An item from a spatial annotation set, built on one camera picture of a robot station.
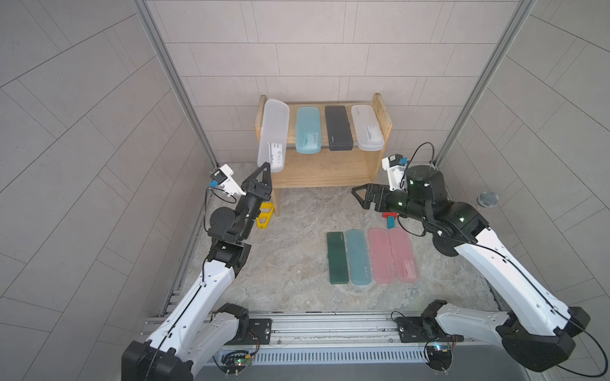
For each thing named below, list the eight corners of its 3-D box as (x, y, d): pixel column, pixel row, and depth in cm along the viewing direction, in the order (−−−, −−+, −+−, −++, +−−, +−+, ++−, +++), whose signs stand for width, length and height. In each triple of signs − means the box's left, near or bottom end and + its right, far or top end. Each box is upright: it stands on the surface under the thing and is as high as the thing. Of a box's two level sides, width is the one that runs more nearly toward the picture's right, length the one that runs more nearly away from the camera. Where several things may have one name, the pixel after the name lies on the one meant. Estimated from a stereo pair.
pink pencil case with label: (397, 282, 83) (399, 280, 81) (386, 230, 96) (388, 228, 94) (419, 282, 83) (421, 280, 81) (405, 230, 96) (407, 228, 94)
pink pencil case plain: (375, 283, 83) (376, 281, 81) (367, 230, 96) (368, 228, 95) (398, 283, 83) (400, 282, 81) (387, 230, 96) (388, 228, 95)
